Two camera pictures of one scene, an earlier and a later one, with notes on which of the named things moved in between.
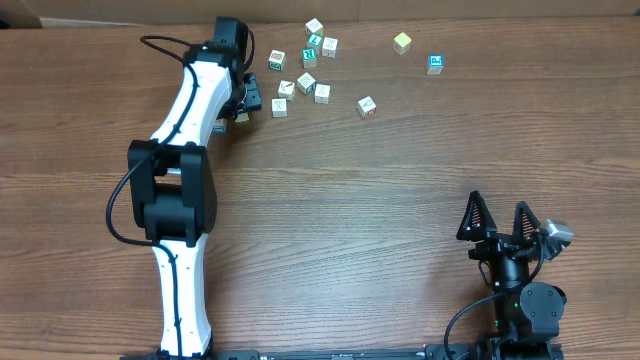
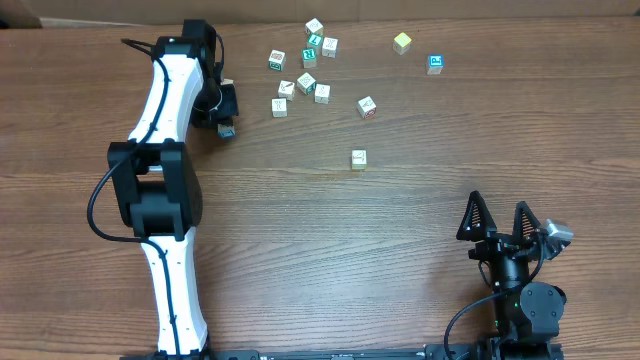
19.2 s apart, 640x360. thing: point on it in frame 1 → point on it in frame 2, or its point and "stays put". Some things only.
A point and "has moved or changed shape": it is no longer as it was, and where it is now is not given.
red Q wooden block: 366,107 stays put
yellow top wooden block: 401,43 stays put
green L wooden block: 314,40 stays put
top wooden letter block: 314,26 stays put
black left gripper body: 252,95 → 216,104
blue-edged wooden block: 220,126 has moved or changed shape
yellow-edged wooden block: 242,117 → 359,159
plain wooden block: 279,107 stays put
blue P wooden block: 435,64 stays put
